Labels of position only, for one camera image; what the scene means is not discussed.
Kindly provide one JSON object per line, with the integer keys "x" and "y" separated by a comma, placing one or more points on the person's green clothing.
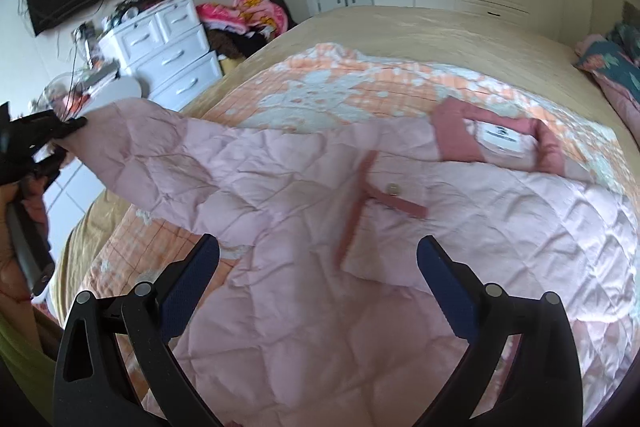
{"x": 20, "y": 372}

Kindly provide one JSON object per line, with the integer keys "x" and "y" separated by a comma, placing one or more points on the bed with beige cover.
{"x": 425, "y": 27}

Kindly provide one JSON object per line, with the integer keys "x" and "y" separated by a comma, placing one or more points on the white drawer chest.
{"x": 165, "y": 52}

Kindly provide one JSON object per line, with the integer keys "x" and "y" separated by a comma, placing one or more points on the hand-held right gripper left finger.
{"x": 192, "y": 274}

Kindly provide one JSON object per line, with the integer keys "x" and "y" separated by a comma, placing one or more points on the pink quilt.
{"x": 625, "y": 102}

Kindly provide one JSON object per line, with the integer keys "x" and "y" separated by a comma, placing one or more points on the orange printed blanket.
{"x": 350, "y": 82}

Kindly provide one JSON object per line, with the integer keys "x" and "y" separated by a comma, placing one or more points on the pink quilted jacket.
{"x": 320, "y": 227}

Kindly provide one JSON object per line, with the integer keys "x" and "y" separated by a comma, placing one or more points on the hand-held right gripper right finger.
{"x": 447, "y": 277}

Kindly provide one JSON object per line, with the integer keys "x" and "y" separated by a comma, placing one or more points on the person's left hand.
{"x": 12, "y": 257}

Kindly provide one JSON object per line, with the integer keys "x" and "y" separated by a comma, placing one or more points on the pink printed clothes pile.
{"x": 250, "y": 9}

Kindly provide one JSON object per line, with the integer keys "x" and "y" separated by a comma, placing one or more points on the dark brown clothes pile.
{"x": 232, "y": 42}

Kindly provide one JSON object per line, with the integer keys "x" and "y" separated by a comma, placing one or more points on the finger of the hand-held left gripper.
{"x": 50, "y": 167}
{"x": 60, "y": 124}

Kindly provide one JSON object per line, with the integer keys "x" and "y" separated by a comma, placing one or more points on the teal floral quilt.
{"x": 617, "y": 62}

